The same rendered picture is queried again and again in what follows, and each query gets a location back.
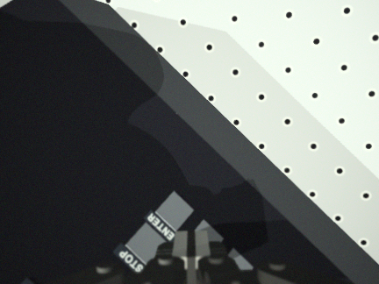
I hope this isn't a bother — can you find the grey perforated base plate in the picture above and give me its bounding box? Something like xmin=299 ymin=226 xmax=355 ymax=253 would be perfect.
xmin=97 ymin=0 xmax=379 ymax=264

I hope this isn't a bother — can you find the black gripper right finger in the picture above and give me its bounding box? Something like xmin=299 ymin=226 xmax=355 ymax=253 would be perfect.
xmin=191 ymin=231 xmax=353 ymax=284

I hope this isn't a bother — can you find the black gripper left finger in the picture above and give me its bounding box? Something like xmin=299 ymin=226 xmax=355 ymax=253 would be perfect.
xmin=45 ymin=231 xmax=192 ymax=284

